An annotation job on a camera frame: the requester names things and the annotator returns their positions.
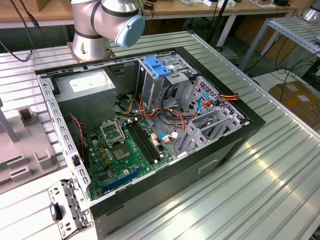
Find metal slat shelf table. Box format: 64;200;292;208
238;16;320;72

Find metal disk bay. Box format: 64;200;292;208
174;74;252;160

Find grey power supply unit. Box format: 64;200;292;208
53;68;117;128

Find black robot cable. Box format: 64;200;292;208
0;0;51;63

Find green RAM stick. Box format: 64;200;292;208
0;155;23;172

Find large brown cardboard box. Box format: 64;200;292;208
268;79;320;128

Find blue expansion slot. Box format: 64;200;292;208
101;166;144;194

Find metal socket cover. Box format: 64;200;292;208
99;119;126;149

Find small blue wire white plug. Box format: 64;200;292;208
158;132;182;145

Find CPU socket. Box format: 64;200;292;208
109;141;134;162

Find red yellow power wire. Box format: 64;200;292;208
199;91;240;112

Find grey parts rack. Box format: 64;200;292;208
0;96;61;196

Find black RAM slot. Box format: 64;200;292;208
125;119;157;165
132;117;163;162

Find black tripod stand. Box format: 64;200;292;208
206;0;232;50

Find small brown cardboard box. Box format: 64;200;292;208
36;0;52;12

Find blue plastic bay latch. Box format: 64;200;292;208
143;56;173;79

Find yellow wire bundle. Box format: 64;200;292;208
117;93;137;116

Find black PC case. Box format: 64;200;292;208
34;46;266;240

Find wooden desk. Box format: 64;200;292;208
0;0;298;48

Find brown base plate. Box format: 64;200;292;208
66;41;117;63

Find green motherboard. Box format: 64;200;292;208
83;116;176;201

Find metal optical drive cage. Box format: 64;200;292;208
136;53;198;113

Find orange black wire bundle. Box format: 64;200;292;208
138;83;192;135

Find metal expansion card bracket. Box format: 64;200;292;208
47;178;94;238

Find blue data wire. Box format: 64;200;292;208
196;93;221;116

